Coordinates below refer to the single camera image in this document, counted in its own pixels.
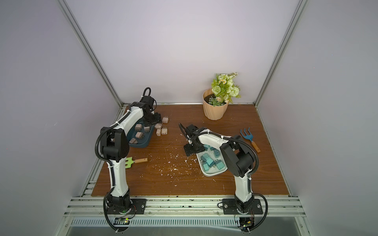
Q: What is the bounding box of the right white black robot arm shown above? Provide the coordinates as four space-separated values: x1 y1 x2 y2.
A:
179 123 269 233

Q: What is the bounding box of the white oval storage tray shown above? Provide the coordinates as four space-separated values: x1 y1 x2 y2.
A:
196 145 227 177

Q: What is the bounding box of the brown plug far single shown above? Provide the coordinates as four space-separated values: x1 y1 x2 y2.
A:
162 117 169 124

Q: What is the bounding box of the green garden fork wooden handle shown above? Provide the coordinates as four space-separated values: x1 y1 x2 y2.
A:
125 157 148 169

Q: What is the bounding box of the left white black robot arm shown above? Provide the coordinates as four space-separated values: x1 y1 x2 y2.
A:
94 87 161 234

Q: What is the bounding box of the dark teal storage tray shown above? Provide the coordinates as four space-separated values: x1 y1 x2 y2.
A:
127 119 155 148

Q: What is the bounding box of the teal plug lone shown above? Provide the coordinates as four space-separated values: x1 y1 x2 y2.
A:
214 149 221 158

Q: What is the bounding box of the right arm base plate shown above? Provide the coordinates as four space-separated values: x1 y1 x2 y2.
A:
221 198 263 215

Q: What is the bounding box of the green artificial flower plant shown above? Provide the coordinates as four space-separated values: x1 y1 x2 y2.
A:
208 72 241 106

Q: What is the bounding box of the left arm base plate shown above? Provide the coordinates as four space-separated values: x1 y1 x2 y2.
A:
106 198 147 215

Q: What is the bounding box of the blue garden fork wooden handle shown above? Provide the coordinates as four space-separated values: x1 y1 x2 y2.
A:
240 128 261 153

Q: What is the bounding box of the teal plug top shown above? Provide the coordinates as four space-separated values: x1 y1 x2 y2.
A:
202 162 210 172

